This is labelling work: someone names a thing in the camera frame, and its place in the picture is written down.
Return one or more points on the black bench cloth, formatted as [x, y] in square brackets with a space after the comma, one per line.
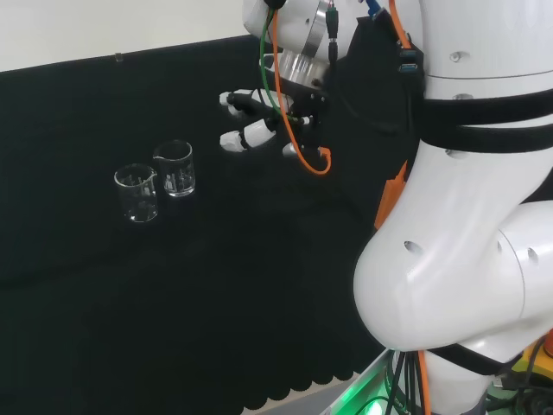
[129, 302]

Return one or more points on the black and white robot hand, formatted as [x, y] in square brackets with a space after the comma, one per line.
[256, 132]

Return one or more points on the clear glass beaker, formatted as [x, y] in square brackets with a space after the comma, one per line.
[179, 187]
[140, 215]

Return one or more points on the yellow stop button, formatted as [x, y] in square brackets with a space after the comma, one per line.
[533, 361]

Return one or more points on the grey metal base plate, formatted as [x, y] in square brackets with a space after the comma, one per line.
[345, 403]

